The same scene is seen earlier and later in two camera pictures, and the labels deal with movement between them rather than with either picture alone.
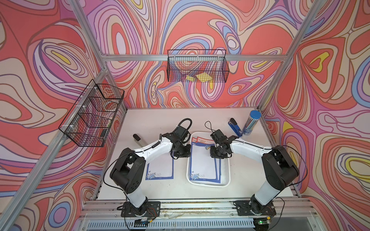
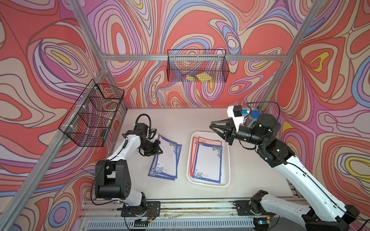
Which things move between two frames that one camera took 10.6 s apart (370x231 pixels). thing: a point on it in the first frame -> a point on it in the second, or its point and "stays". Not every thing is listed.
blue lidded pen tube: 254,116 stays
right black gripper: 214,155 -> 229,134
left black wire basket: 89,123 stays
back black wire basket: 197,65 stays
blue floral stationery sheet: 161,168 stays
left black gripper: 188,153 -> 155,149
